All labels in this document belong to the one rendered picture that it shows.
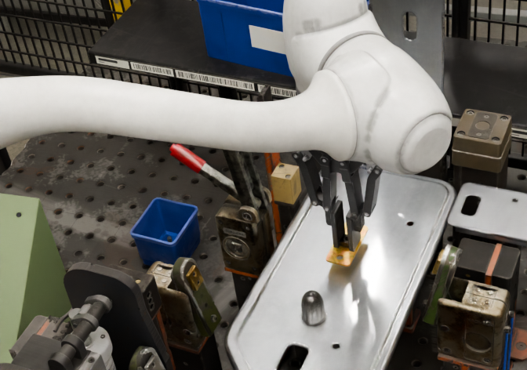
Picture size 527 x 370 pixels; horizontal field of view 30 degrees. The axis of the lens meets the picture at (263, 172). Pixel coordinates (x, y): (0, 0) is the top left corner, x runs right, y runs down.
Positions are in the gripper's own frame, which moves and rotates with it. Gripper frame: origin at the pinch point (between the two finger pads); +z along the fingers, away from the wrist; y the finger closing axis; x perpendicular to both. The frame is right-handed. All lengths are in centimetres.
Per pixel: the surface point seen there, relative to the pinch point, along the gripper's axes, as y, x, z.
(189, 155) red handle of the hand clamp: -23.6, -0.6, -8.3
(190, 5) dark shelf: -53, 52, 3
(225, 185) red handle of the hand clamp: -18.2, -1.0, -4.2
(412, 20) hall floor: -59, 207, 108
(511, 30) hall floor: -22, 209, 108
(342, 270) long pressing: 0.4, -3.5, 5.5
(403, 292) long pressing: 10.0, -4.8, 5.5
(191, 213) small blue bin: -41, 20, 28
